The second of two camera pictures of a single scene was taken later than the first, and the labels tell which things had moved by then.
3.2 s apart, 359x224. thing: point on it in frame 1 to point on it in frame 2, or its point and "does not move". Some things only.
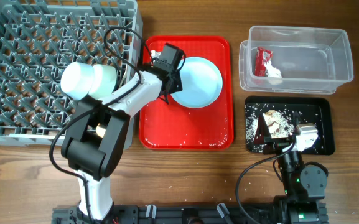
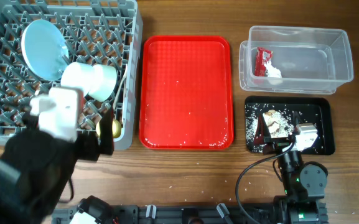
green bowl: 104,81 does not move
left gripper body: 177,83 to 86,140
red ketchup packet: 263,56 does not move
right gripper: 263,137 does not move
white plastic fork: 124,75 does not move
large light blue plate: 201,83 to 45,50
